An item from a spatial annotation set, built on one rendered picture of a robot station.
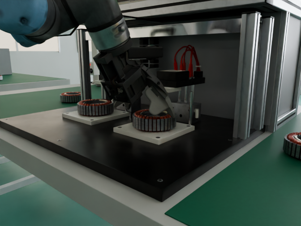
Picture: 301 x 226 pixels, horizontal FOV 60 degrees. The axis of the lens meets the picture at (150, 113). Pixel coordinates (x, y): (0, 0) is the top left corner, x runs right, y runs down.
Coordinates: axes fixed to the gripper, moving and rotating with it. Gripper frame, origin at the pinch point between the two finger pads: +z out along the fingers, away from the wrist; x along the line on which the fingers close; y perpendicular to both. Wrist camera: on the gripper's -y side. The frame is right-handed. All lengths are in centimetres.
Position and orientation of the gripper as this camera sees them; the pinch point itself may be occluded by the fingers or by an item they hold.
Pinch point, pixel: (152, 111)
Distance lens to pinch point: 65.5
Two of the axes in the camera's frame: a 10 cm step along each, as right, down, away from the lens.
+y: -5.6, 6.4, -5.3
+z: 3.3, 7.6, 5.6
